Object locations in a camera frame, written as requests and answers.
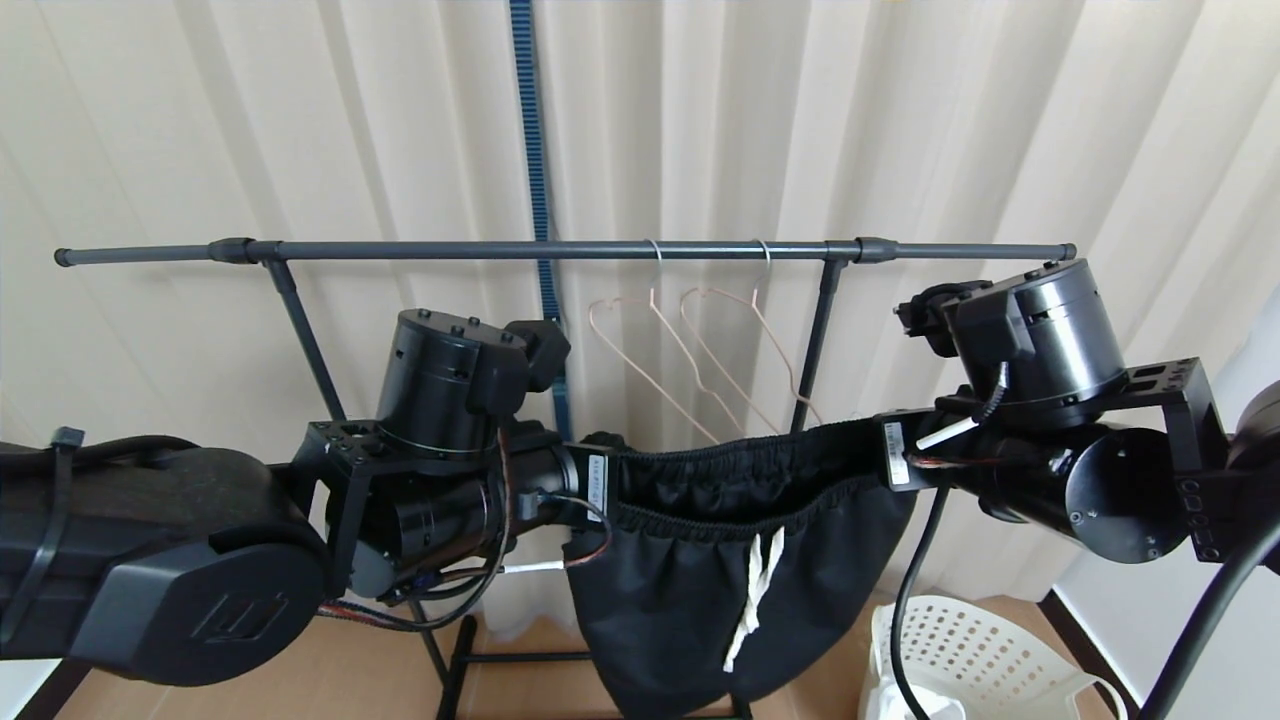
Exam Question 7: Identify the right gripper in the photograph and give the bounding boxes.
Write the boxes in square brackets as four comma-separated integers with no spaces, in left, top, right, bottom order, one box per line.
[879,411,1192,565]

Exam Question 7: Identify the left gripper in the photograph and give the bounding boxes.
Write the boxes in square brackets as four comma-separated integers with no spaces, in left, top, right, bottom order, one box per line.
[393,438,619,578]

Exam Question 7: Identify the black shorts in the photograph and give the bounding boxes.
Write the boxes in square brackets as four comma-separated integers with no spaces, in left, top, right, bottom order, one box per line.
[565,418,917,720]

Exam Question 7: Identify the pink clothes hanger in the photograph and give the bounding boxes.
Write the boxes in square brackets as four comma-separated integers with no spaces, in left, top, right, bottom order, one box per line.
[680,240,827,437]
[588,240,747,447]

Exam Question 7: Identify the white laundry basket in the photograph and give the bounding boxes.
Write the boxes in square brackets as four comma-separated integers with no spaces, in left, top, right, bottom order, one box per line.
[862,595,1129,720]

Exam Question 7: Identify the black clothes rack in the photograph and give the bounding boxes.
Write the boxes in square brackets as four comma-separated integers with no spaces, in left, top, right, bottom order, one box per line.
[55,237,1078,720]

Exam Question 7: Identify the white garment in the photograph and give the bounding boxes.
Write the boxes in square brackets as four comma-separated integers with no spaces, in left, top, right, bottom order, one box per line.
[872,686,967,720]

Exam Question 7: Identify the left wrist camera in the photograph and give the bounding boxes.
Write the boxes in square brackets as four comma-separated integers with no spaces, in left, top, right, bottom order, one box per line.
[468,318,573,416]

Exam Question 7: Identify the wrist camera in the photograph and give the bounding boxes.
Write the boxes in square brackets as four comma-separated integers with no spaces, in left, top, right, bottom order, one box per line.
[893,280,1021,376]
[468,318,573,416]

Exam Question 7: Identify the black cable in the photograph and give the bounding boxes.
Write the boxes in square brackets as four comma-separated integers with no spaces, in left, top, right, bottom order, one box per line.
[1140,515,1280,720]
[888,360,1011,720]

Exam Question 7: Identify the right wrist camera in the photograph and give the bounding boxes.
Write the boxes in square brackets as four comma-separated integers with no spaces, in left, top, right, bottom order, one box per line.
[893,280,1021,376]

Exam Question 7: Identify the blue ribbed strap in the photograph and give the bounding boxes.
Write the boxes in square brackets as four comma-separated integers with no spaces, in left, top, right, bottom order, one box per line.
[508,0,574,441]

